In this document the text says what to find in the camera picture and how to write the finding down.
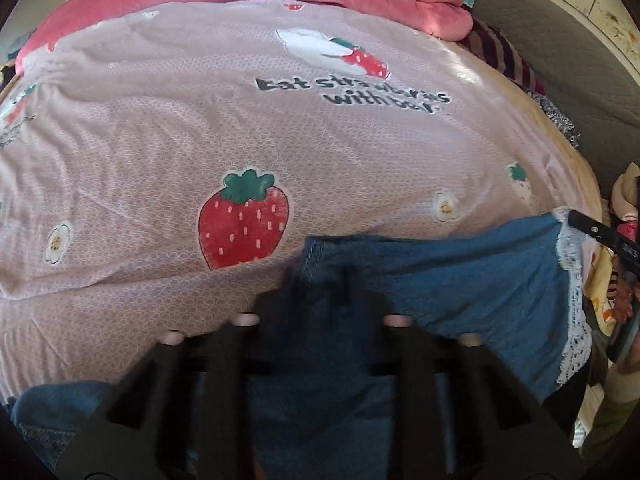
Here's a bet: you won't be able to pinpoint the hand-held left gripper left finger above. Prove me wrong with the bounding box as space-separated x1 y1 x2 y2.
57 270 308 478

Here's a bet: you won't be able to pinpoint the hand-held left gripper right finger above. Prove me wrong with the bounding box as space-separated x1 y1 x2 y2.
344 270 586 478

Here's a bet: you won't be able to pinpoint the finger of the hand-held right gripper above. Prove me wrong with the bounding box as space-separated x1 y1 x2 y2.
569 209 640 273

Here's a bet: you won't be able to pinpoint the blue denim pants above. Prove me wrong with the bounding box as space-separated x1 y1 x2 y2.
10 214 594 480

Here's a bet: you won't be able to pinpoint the plush toy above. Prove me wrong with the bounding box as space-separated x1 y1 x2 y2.
606 161 640 242

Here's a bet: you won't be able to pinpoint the yellow cartoon printed cloth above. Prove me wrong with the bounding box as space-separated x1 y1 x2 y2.
581 245 627 337

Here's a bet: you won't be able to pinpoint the beige bed sheet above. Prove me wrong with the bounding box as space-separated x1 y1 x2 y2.
470 50 604 213

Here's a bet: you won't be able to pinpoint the blue floral cloth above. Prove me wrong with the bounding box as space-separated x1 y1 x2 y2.
531 91 582 149

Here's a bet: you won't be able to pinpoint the grey padded headboard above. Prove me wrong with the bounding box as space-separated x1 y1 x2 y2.
470 0 640 211

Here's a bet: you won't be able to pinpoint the striped pillow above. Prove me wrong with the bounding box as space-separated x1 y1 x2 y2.
457 19 538 93

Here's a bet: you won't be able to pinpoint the strawberry printed pink bed sheet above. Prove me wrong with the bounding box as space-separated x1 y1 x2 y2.
0 0 606 411

